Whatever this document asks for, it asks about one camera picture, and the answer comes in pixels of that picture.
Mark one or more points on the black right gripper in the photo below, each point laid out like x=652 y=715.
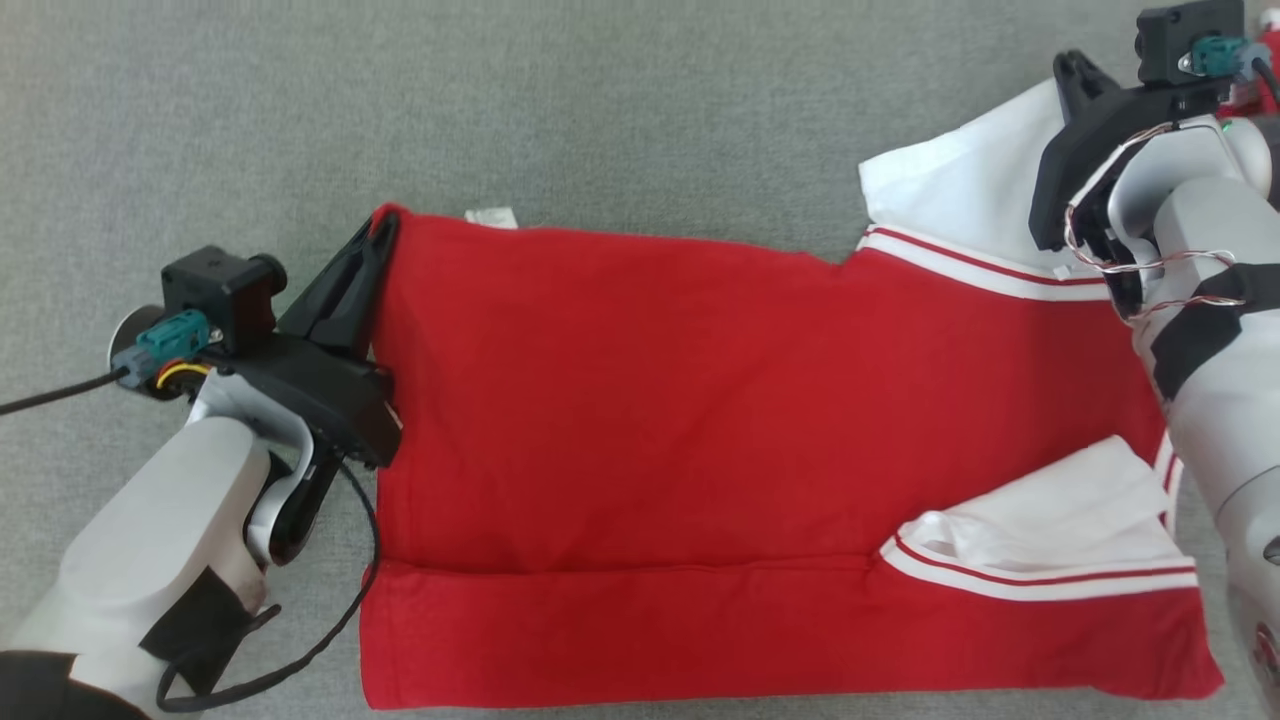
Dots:
x=1080 y=160

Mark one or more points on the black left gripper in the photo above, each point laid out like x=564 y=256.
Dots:
x=320 y=390

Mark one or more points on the red shorts white stripe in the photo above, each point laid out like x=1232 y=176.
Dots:
x=1272 y=60

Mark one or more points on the red and white shirt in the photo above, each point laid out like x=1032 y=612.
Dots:
x=650 y=420

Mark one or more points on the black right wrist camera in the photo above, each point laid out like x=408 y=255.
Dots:
x=1165 y=45

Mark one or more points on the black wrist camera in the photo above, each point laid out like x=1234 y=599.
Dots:
x=1165 y=45
x=215 y=290

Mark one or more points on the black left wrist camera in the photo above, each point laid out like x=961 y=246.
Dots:
x=215 y=290

